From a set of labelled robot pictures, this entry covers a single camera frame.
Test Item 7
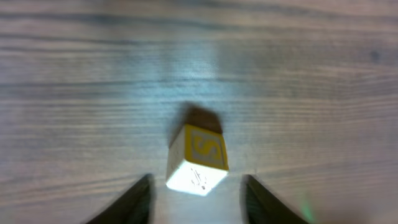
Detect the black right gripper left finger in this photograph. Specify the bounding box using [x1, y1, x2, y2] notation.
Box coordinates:
[86, 174, 153, 224]

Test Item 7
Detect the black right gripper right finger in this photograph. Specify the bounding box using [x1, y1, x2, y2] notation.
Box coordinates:
[241, 174, 308, 224]

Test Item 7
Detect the yellow S letter block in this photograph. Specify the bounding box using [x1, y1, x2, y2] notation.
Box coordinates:
[165, 124, 229, 196]

